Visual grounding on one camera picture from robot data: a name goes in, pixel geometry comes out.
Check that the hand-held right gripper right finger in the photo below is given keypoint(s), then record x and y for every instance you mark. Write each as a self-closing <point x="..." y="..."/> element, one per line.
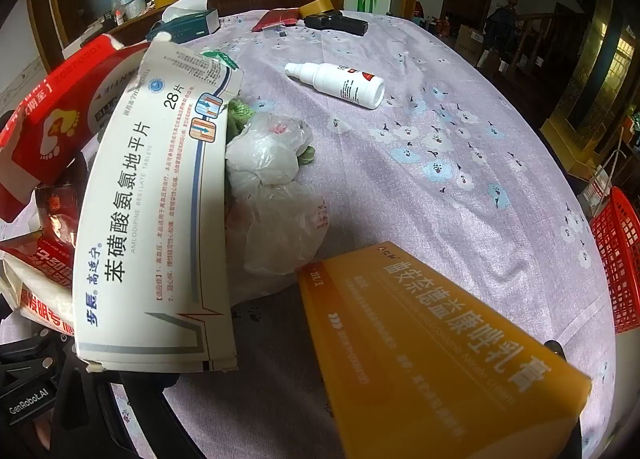
<point x="555" y="350"/>

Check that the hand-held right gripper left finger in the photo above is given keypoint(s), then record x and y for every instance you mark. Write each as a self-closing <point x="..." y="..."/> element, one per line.
<point x="145" y="381"/>

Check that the red plastic basket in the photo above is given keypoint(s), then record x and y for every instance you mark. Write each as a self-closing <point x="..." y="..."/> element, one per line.
<point x="617" y="259"/>

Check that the red white packet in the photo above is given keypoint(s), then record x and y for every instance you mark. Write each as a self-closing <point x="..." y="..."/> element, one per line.
<point x="45" y="264"/>

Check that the orange medicine box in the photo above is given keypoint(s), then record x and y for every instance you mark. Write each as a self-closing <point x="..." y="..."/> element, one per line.
<point x="425" y="364"/>

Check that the trash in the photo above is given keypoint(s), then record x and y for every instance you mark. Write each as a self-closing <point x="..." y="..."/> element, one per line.
<point x="150" y="214"/>

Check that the red foil wrapper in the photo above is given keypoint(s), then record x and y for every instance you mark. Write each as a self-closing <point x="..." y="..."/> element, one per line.
<point x="55" y="209"/>

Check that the white plastic bag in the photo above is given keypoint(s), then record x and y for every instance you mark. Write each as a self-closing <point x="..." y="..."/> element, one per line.
<point x="270" y="219"/>

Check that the torn red box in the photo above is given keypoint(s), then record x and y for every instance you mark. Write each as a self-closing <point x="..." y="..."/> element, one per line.
<point x="65" y="104"/>

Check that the white spray bottle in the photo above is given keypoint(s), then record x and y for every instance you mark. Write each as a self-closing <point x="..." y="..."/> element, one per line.
<point x="345" y="84"/>

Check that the purple floral tablecloth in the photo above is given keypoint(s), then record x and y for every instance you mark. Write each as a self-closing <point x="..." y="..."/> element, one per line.
<point x="425" y="164"/>

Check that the golden pillar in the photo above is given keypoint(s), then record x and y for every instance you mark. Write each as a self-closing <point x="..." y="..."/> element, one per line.
<point x="585" y="89"/>

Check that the wooden staircase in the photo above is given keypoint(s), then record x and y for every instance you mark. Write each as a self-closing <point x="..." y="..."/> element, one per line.
<point x="550" y="39"/>

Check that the cardboard box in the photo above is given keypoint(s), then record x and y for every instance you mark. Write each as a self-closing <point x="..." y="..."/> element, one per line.
<point x="467" y="41"/>

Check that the teal tissue box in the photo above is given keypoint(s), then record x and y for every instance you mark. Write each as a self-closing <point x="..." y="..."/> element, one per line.
<point x="190" y="26"/>

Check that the flat red packet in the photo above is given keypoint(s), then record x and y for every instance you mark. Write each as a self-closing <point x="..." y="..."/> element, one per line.
<point x="275" y="19"/>

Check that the black device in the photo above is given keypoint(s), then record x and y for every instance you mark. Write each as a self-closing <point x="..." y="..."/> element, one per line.
<point x="345" y="25"/>

